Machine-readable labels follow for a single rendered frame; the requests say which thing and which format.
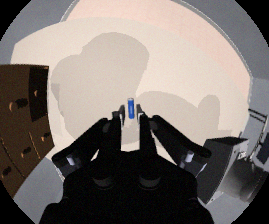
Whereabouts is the blue aa battery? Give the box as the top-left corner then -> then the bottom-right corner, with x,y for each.
128,98 -> 135,119

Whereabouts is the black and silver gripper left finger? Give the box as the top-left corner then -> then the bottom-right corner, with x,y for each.
51,105 -> 125,187

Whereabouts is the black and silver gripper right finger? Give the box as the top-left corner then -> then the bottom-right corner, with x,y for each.
136,104 -> 212,187

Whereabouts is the brown wooden drawer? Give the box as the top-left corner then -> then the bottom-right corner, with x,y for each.
29,68 -> 48,119
0,145 -> 23,197
29,114 -> 54,159
1,135 -> 39,177
0,65 -> 34,149

